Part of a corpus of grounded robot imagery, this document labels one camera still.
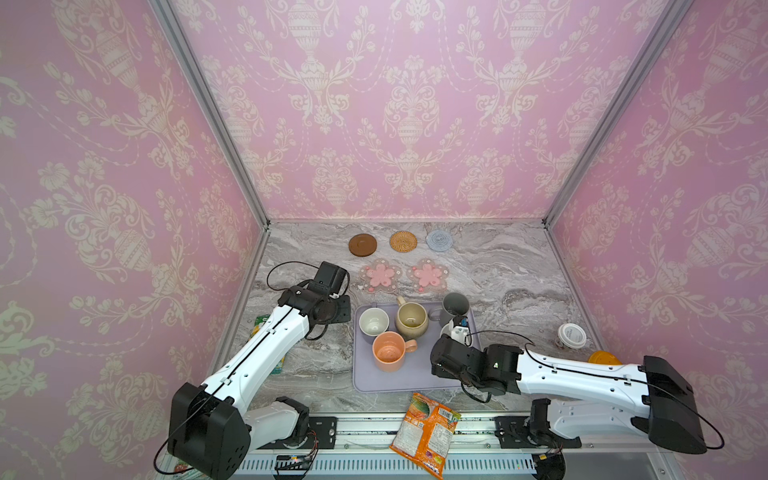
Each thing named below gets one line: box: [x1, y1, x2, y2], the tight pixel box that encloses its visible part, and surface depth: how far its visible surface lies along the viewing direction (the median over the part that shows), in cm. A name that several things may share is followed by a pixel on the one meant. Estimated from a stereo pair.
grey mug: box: [439, 292, 470, 327], surface depth 89 cm
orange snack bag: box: [389, 393, 462, 479], surface depth 74 cm
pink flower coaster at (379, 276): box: [359, 259, 402, 294], surface depth 107 cm
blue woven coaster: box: [426, 230, 453, 252], surface depth 116 cm
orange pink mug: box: [372, 331, 418, 372], surface depth 83 cm
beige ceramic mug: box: [396, 296, 428, 340], surface depth 87 cm
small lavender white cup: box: [358, 307, 390, 337], surface depth 88 cm
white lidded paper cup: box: [554, 323, 587, 350], surface depth 85 cm
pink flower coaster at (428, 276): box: [406, 258, 450, 294], surface depth 108 cm
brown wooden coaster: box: [348, 233, 377, 257], surface depth 115 cm
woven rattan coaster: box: [389, 231, 418, 253], surface depth 118 cm
